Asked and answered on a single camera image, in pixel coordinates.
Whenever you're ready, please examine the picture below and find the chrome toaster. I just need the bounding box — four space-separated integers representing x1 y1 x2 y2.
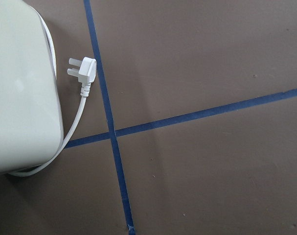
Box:
0 0 63 174

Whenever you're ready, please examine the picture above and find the white toaster cord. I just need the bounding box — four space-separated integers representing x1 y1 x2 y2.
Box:
7 19 88 177

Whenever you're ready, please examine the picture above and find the white plug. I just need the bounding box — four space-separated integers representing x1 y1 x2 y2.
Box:
67 57 97 97

